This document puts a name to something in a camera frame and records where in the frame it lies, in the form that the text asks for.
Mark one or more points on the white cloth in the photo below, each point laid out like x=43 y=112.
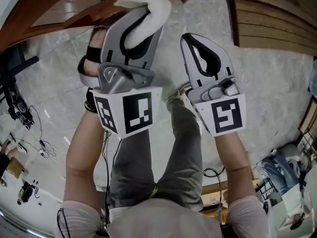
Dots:
x=153 y=4

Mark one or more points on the cardboard box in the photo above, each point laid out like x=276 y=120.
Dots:
x=15 y=167

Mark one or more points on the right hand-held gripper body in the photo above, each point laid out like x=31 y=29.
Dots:
x=225 y=115

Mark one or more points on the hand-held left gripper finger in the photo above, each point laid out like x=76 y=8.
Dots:
x=111 y=43
x=153 y=53

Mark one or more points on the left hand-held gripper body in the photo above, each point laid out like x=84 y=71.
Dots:
x=136 y=110

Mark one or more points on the person's white shirt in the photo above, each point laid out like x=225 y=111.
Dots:
x=161 y=219

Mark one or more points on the wooden cabinet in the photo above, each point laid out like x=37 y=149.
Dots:
x=15 y=31

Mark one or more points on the dark table frame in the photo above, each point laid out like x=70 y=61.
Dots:
x=17 y=63

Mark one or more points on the person's right forearm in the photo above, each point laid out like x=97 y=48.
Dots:
x=232 y=162

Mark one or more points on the leaning wooden frames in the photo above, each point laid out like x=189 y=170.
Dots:
x=309 y=118

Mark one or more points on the wooden slatted platform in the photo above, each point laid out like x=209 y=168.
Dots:
x=272 y=21

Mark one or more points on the person's left forearm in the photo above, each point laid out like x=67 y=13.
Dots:
x=81 y=157

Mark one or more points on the black floor device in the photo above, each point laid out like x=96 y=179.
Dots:
x=21 y=108

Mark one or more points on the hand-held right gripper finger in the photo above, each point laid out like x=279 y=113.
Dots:
x=226 y=63
x=190 y=68

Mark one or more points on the person's grey trousers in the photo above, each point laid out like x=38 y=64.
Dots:
x=178 y=152

